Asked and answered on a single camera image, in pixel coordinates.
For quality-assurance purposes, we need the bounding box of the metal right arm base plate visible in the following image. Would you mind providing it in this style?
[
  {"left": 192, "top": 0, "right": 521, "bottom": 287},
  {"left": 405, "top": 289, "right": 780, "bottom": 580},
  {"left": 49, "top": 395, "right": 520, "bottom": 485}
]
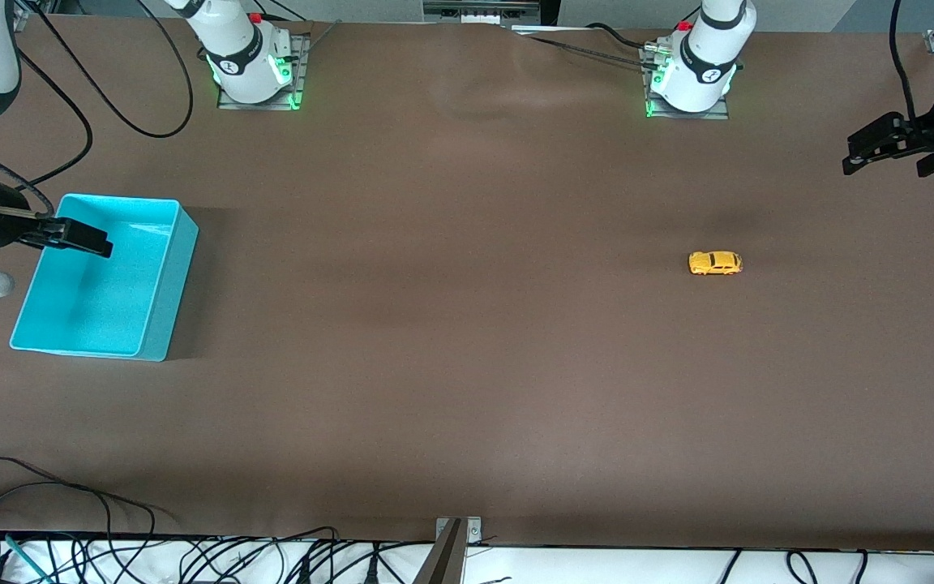
[{"left": 216, "top": 32, "right": 311, "bottom": 112}]

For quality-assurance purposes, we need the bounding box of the thin black base cable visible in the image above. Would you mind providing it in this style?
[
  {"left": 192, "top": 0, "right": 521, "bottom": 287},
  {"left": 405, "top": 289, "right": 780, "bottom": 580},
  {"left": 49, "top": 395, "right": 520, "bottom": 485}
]
[{"left": 516, "top": 32, "right": 662, "bottom": 67}]

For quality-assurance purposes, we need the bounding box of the yellow toy beetle car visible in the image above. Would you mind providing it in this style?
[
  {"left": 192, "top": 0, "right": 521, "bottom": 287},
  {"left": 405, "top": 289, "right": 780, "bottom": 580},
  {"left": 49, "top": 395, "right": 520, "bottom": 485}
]
[{"left": 688, "top": 251, "right": 744, "bottom": 277}]

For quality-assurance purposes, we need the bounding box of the thin braided gripper cable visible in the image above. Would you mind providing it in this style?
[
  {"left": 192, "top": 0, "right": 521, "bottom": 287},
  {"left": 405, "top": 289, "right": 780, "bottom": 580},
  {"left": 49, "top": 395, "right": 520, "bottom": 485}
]
[{"left": 0, "top": 135, "right": 56, "bottom": 218}]

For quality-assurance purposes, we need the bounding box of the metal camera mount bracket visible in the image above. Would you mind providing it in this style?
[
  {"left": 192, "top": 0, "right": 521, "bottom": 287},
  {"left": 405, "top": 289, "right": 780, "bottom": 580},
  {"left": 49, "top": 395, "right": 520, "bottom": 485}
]
[{"left": 412, "top": 516, "right": 485, "bottom": 584}]

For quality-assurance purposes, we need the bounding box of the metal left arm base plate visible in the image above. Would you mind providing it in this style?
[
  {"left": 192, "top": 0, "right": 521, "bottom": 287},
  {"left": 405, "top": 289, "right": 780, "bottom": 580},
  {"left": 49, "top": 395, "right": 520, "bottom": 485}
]
[{"left": 640, "top": 41, "right": 733, "bottom": 122}]

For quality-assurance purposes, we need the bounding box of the grey power strip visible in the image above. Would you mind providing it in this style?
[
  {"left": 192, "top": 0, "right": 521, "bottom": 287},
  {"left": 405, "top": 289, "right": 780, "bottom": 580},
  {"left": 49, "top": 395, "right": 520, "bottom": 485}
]
[{"left": 422, "top": 0, "right": 545, "bottom": 25}]

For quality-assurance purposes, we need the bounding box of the brown table cover sheet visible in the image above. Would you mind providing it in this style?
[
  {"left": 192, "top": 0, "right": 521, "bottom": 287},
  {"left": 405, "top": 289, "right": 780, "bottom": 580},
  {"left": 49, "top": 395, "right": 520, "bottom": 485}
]
[{"left": 0, "top": 15, "right": 934, "bottom": 554}]

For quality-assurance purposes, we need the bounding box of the turquoise plastic bin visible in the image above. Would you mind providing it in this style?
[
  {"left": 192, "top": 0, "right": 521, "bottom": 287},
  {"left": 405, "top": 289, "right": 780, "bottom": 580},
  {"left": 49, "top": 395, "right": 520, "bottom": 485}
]
[{"left": 10, "top": 193, "right": 199, "bottom": 363}]

